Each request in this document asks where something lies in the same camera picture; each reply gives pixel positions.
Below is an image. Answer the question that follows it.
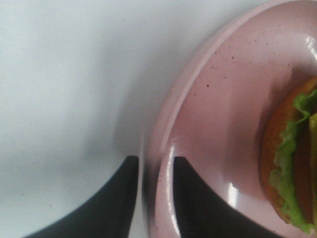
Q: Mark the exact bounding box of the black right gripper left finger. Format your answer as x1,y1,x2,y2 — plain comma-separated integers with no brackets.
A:
30,156,139,238

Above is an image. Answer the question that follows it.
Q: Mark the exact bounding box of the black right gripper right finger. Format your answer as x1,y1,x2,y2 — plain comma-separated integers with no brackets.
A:
173,157,277,238

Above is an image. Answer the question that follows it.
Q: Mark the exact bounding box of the burger with lettuce and cheese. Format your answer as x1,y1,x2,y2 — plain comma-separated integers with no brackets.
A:
259,77,317,234

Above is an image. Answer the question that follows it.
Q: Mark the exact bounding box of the pink plate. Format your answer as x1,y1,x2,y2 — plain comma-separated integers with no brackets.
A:
144,0,317,238

